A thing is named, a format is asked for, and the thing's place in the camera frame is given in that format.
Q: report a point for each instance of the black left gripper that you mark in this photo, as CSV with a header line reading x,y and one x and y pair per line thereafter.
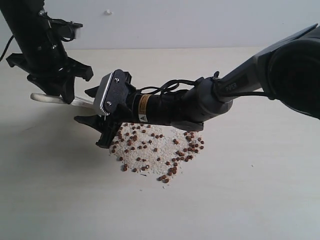
x,y
49,66

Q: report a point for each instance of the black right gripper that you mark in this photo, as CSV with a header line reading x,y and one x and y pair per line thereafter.
x,y
147,105

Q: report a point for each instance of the white wooden paint brush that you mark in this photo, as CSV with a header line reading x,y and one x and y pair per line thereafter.
x,y
77,101

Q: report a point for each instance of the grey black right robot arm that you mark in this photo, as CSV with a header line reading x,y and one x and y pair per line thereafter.
x,y
287,71

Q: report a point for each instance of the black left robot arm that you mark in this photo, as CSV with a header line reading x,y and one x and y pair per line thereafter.
x,y
27,18

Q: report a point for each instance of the pile of brown pellets and rice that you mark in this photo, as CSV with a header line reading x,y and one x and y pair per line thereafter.
x,y
147,149

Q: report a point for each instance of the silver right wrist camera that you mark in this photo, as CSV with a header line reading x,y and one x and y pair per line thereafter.
x,y
112,91

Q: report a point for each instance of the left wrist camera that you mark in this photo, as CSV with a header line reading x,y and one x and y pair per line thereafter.
x,y
66,30

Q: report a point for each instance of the small white wall hook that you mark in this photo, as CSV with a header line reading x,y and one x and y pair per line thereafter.
x,y
108,12

